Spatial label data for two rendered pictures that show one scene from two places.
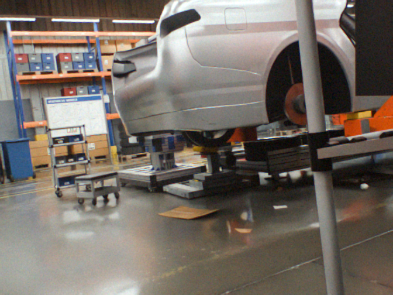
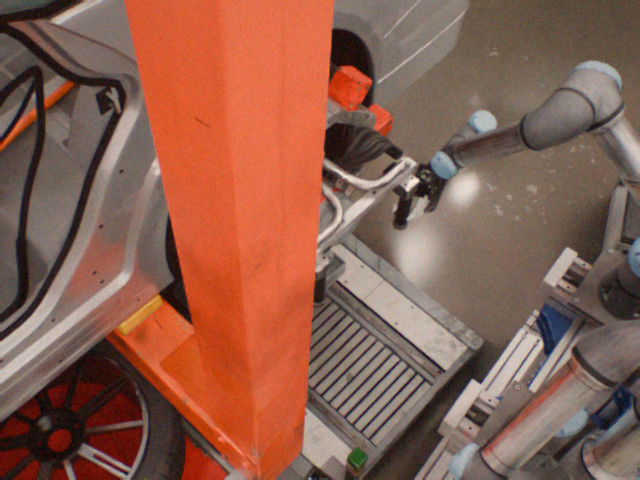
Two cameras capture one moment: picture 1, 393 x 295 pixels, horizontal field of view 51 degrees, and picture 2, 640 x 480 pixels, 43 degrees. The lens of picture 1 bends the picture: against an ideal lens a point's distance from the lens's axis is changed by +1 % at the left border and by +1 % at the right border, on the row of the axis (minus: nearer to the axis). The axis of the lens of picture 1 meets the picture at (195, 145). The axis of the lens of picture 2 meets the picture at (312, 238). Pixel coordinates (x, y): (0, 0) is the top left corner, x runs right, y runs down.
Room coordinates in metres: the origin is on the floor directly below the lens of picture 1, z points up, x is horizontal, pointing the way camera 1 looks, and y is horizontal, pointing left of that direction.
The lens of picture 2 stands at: (5.97, -0.62, 2.67)
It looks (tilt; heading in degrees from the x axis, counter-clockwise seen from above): 58 degrees down; 154
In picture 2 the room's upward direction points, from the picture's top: 3 degrees clockwise
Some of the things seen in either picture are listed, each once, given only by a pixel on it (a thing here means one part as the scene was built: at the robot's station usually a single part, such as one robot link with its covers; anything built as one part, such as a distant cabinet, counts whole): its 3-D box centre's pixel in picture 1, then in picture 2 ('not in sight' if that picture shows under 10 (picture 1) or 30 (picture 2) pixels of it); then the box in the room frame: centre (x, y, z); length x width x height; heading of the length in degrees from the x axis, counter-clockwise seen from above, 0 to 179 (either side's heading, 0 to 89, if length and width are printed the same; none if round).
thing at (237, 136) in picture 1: (239, 127); (169, 342); (5.02, -0.57, 0.69); 0.52 x 0.17 x 0.35; 24
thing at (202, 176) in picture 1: (213, 164); not in sight; (4.63, -0.18, 0.32); 0.40 x 0.30 x 0.28; 114
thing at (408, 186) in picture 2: not in sight; (399, 180); (4.91, 0.13, 0.93); 0.09 x 0.05 x 0.05; 24
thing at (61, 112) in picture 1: (79, 131); not in sight; (10.34, 2.86, 0.97); 1.50 x 0.50 x 1.95; 120
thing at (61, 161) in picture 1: (70, 160); not in sight; (6.05, 1.87, 0.50); 0.53 x 0.42 x 1.00; 114
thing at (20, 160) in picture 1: (18, 160); not in sight; (9.63, 4.18, 0.48); 0.64 x 0.54 x 0.97; 37
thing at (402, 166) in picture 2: not in sight; (362, 154); (4.86, 0.03, 1.03); 0.19 x 0.18 x 0.11; 24
